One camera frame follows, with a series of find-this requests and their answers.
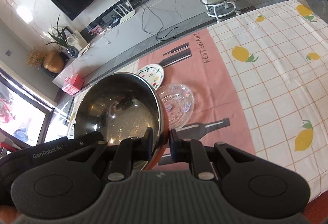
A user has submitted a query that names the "clear glass plate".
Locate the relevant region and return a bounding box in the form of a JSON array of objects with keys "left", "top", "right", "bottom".
[{"left": 157, "top": 83, "right": 195, "bottom": 129}]

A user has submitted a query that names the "golden ornament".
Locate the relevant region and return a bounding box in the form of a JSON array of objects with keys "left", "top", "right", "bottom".
[{"left": 43, "top": 50, "right": 65, "bottom": 73}]

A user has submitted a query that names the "stainless steel bowl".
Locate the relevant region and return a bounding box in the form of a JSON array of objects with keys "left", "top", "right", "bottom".
[{"left": 73, "top": 72, "right": 170, "bottom": 172}]

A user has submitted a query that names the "white router with antennas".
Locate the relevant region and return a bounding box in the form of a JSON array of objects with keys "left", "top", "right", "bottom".
[{"left": 113, "top": 1, "right": 138, "bottom": 25}]

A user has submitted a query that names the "floral print plate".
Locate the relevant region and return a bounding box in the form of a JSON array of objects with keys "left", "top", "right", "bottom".
[{"left": 137, "top": 63, "right": 164, "bottom": 90}]

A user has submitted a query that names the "red tissue box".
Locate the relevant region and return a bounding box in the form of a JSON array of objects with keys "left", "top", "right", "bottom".
[{"left": 61, "top": 74, "right": 84, "bottom": 95}]

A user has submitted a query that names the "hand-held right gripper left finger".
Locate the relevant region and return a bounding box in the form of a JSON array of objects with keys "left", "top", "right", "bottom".
[{"left": 67, "top": 127, "right": 154, "bottom": 181}]

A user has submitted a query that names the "white picture card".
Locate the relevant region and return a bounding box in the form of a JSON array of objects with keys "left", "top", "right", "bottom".
[{"left": 65, "top": 30, "right": 88, "bottom": 48}]

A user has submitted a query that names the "dried flower bunch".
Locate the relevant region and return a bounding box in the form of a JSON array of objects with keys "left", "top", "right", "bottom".
[{"left": 27, "top": 47, "right": 47, "bottom": 68}]

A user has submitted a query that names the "lemon print checked tablecloth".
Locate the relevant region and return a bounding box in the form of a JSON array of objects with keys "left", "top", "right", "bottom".
[{"left": 74, "top": 0, "right": 328, "bottom": 204}]

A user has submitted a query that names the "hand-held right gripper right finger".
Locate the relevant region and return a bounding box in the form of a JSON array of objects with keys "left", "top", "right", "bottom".
[{"left": 169, "top": 129, "right": 256, "bottom": 181}]

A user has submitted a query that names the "pink printed placemat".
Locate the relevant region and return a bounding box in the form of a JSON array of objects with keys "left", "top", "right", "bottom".
[{"left": 113, "top": 28, "right": 257, "bottom": 166}]

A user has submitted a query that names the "green plant in glass vase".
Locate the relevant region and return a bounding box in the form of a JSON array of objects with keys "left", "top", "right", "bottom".
[{"left": 46, "top": 15, "right": 79, "bottom": 57}]

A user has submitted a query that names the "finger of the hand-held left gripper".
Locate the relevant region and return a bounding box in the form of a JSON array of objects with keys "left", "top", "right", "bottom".
[{"left": 69, "top": 131, "right": 107, "bottom": 148}]

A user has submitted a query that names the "black cable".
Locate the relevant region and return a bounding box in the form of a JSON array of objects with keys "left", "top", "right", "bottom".
[{"left": 141, "top": 4, "right": 180, "bottom": 42}]

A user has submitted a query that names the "window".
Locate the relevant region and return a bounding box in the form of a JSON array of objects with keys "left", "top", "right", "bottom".
[{"left": 0, "top": 68, "right": 55, "bottom": 148}]

